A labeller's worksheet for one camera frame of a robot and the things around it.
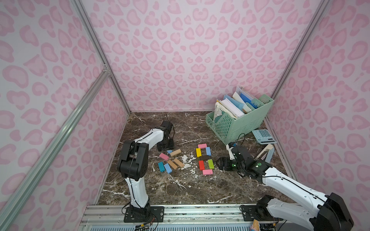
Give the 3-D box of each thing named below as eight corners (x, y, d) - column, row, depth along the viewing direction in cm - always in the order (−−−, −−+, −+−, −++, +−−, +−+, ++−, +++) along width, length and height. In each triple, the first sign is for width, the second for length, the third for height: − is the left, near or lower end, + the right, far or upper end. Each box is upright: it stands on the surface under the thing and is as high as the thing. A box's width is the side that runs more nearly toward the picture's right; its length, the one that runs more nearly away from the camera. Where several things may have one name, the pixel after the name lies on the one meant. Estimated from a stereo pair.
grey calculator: (259, 145, 101) (261, 143, 99) (252, 132, 109) (253, 130, 107) (274, 143, 102) (276, 141, 100) (266, 130, 110) (267, 128, 108)
